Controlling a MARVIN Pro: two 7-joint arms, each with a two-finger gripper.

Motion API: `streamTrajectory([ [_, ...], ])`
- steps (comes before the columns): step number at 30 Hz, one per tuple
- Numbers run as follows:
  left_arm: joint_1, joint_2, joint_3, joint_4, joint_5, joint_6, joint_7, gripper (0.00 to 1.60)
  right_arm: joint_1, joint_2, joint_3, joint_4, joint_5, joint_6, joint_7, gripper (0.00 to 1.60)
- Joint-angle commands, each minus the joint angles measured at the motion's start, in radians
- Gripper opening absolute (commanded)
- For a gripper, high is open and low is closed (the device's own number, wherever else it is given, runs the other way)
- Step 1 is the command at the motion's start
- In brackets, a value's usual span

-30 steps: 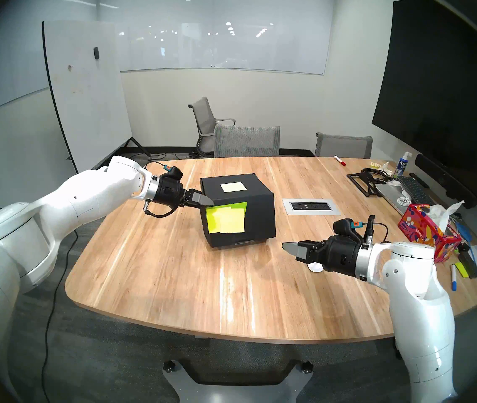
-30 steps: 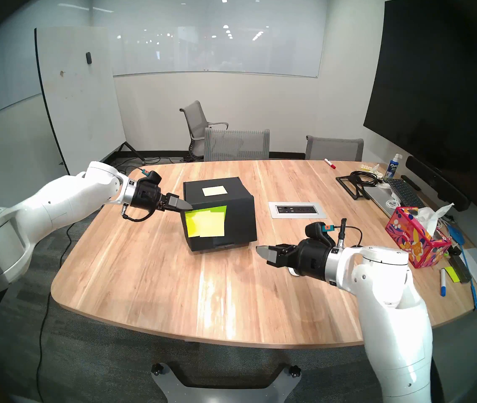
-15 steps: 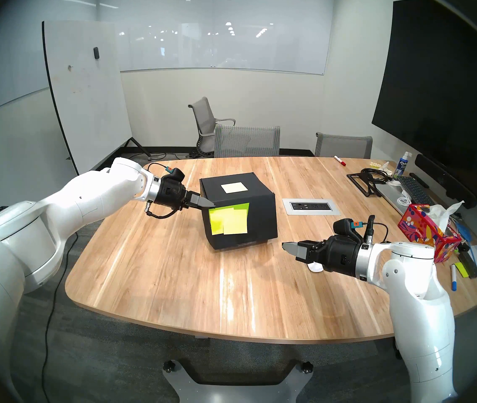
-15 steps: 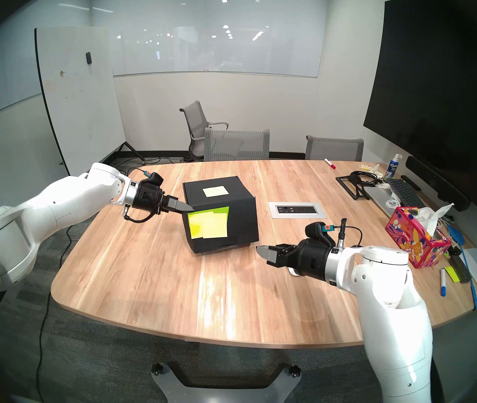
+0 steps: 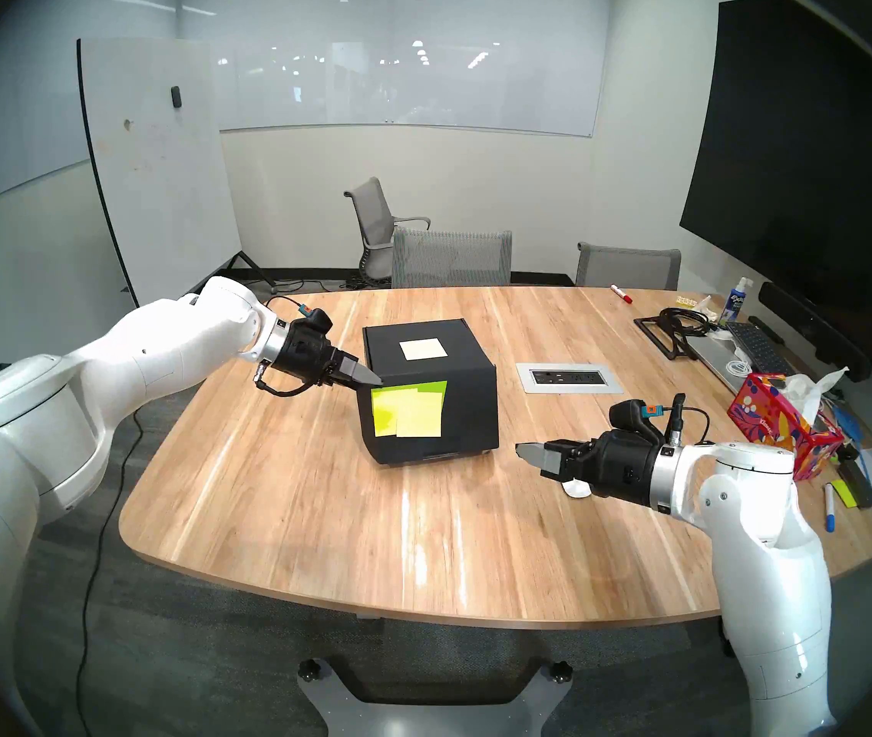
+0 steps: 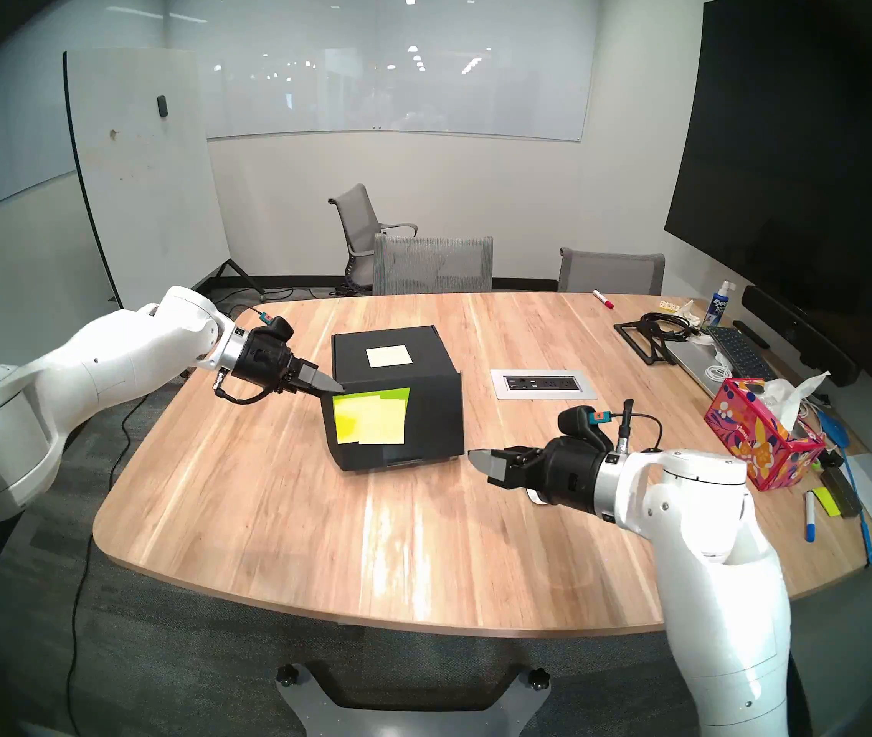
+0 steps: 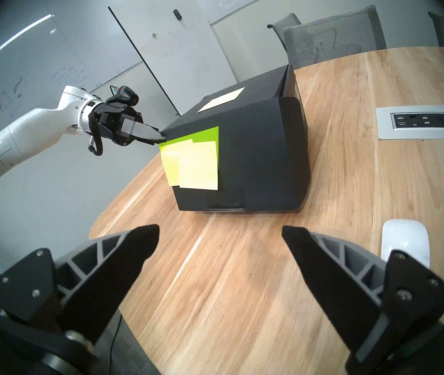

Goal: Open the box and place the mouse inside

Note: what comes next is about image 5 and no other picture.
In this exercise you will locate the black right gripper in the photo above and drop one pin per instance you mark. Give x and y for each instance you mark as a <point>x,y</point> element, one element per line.
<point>620,459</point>

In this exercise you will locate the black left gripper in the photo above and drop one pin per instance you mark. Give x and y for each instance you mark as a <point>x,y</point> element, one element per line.
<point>305,351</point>

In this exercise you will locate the white computer mouse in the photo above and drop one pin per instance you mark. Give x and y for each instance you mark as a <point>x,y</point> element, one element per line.
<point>578,490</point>

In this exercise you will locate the black cardboard box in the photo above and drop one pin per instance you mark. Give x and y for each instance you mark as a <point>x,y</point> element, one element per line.
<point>474,413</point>

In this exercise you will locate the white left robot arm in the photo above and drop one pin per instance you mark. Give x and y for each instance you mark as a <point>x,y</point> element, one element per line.
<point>137,351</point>

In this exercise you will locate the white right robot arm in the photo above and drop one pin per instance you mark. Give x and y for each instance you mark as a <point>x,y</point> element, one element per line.
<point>758,559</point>

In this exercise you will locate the red floral tissue box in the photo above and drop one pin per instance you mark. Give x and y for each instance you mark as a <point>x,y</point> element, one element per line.
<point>774,424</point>

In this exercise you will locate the yellow sticky note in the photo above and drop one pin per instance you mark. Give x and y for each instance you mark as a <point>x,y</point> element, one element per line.
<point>384,413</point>
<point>421,414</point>

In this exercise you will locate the pale square sticky note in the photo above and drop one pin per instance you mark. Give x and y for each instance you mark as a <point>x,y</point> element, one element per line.
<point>424,349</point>

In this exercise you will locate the silver table power panel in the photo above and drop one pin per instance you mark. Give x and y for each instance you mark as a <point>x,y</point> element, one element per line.
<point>568,378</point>

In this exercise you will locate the lime green sticky note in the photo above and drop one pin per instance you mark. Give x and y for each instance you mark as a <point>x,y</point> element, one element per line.
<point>436,386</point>

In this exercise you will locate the gray mesh office chair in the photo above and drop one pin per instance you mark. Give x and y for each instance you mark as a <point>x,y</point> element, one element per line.
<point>451,259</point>

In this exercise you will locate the black laptop stand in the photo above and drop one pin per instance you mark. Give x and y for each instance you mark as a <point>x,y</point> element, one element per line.
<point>655,335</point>

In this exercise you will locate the gray office chair with armrests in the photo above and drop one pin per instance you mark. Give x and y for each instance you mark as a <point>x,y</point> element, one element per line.
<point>371,213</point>

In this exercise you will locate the red capped marker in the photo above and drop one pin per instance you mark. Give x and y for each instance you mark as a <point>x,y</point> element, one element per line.
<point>620,294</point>

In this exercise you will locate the silver laptop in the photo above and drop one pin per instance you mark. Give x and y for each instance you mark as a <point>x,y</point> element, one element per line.
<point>712,358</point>

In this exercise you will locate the small dotted white blocks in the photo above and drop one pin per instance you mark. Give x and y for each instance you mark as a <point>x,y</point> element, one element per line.
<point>685,301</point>

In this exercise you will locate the gray plain-back office chair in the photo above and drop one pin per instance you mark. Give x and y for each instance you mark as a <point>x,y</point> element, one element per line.
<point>628,269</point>

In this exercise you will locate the black keyboard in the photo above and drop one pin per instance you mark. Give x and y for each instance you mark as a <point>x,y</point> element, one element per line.
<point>758,348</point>

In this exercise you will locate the whiteboard cleaner spray bottle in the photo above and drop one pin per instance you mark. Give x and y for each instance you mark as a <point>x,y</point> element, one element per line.
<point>734,304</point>

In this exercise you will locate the white tissue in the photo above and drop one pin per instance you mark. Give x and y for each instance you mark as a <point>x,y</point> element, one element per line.
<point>808,398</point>

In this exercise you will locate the blue capped marker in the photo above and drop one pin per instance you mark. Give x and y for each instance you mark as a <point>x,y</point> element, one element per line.
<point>829,509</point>

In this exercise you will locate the black video conference bar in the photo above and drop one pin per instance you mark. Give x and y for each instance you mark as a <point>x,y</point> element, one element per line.
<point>812,328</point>

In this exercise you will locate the yellow sticky note pad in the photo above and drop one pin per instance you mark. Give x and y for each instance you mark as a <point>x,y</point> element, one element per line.
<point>843,496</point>

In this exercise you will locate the blue fly swatter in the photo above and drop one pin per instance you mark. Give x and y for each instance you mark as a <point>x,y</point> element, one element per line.
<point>849,424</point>

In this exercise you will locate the dark whiteboard eraser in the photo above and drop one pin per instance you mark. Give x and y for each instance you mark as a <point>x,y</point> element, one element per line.
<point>858,484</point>

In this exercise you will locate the rolling whiteboard on stand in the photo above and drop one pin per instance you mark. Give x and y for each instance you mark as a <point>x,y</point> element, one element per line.
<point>160,152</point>

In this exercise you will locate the glass wall whiteboard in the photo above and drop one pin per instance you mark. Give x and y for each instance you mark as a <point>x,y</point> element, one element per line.
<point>405,67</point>

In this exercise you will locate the large black wall screen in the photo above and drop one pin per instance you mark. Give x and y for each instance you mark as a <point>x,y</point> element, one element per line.
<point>804,144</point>

